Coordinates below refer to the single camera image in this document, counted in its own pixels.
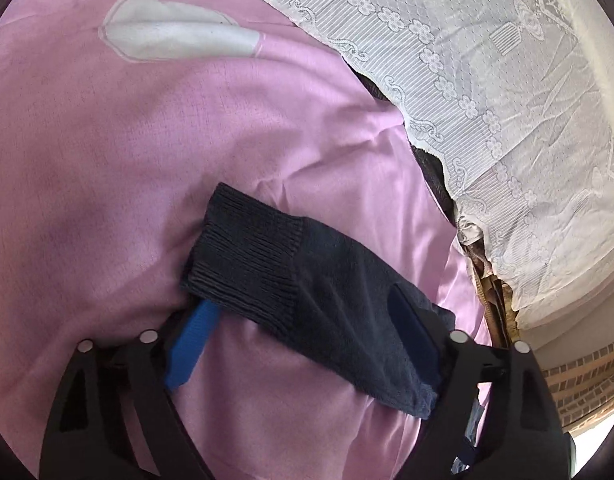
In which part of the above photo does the white lace cover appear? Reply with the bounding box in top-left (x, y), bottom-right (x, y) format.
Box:
top-left (264, 0), bottom-right (614, 330)

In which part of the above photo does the brick pattern curtain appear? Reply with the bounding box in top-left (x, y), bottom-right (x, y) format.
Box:
top-left (542, 341), bottom-right (614, 436)

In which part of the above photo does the pink bed sheet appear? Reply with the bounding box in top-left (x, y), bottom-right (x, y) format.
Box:
top-left (0, 0), bottom-right (490, 469)

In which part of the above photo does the woven bamboo mat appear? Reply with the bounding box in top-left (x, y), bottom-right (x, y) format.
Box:
top-left (462, 240), bottom-right (520, 348)

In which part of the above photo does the navy school cardigan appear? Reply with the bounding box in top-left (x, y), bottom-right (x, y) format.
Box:
top-left (182, 183), bottom-right (456, 419)

